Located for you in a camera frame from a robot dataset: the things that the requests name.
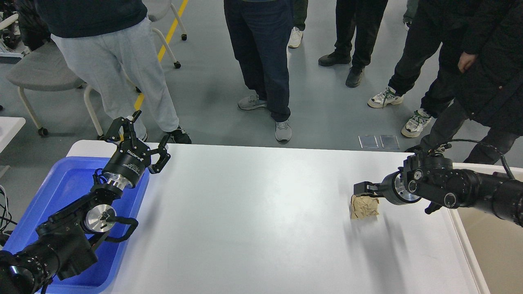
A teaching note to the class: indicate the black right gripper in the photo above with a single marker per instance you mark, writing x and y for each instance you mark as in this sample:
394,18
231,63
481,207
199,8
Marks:
392,188

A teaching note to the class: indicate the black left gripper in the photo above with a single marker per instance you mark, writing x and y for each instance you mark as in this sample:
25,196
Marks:
127,165

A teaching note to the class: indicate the brown paper ball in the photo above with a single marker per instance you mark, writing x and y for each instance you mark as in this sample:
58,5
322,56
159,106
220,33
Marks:
363,207

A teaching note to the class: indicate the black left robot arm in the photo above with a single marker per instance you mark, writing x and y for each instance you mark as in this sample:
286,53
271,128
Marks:
68,240

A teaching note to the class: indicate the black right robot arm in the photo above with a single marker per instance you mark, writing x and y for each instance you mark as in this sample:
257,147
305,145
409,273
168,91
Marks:
427,174

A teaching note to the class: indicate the metal floor plate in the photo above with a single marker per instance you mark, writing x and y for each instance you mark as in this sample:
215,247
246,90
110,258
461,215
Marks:
368,142
389,142

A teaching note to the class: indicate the person in grey sweatpants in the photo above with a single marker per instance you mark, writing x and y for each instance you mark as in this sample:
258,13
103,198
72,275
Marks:
109,45

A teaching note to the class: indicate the grey chair with castors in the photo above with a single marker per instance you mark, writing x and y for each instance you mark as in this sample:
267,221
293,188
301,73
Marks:
43,69

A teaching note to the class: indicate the white side table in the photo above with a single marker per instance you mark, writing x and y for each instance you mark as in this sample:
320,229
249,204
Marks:
9,127

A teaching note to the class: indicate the beige plastic bin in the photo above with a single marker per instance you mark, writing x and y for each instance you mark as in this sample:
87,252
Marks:
493,250

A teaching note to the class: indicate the person in black trousers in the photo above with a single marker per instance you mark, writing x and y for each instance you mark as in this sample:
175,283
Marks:
357,25

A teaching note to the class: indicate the person in navy trousers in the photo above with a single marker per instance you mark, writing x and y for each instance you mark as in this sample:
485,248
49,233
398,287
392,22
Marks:
259,33

